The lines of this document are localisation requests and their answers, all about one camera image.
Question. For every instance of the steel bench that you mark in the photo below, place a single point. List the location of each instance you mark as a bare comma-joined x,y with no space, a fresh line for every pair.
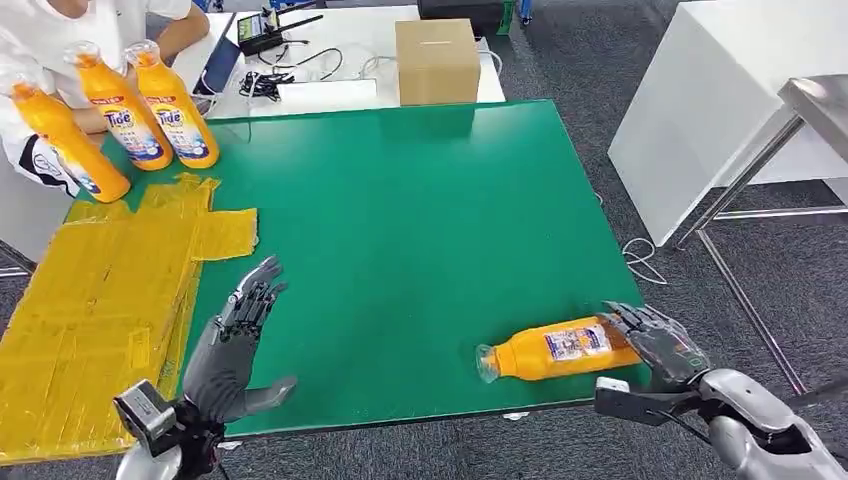
821,112

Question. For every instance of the black crate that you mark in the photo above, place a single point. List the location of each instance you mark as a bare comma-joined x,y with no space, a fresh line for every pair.
467,10

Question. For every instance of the white desk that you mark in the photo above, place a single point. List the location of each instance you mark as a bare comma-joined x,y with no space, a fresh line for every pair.
358,33

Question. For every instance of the orange drink bottle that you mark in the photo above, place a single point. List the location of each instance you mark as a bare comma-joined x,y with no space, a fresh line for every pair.
173,112
119,112
550,351
63,142

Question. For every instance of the brown cardboard box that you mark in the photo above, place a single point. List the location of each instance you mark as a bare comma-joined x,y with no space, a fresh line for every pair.
437,66

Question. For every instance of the black device with antenna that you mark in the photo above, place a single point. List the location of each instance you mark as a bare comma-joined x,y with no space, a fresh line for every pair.
262,30

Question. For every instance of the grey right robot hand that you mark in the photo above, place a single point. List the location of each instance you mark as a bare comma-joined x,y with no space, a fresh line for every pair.
666,348

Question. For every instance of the white table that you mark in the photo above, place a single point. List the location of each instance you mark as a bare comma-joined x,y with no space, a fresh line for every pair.
696,112

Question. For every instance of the green table mat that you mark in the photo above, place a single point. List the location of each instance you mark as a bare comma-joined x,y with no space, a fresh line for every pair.
397,232

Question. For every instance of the flat white box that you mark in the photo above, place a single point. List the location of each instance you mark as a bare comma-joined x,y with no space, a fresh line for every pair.
324,96

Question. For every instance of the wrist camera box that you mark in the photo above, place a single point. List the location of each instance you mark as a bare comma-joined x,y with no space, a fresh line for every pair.
636,403
144,414

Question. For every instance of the person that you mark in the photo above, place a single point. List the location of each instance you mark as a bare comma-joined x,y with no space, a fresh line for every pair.
40,26

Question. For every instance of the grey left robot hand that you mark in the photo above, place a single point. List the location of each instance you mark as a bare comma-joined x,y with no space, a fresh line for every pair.
222,371

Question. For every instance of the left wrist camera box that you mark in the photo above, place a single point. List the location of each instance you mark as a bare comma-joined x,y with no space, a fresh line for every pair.
144,414

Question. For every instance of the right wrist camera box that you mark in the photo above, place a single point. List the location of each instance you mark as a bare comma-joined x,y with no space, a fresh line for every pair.
636,403

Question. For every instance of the yellow taped sheet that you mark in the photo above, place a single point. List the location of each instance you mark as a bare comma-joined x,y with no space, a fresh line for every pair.
86,318

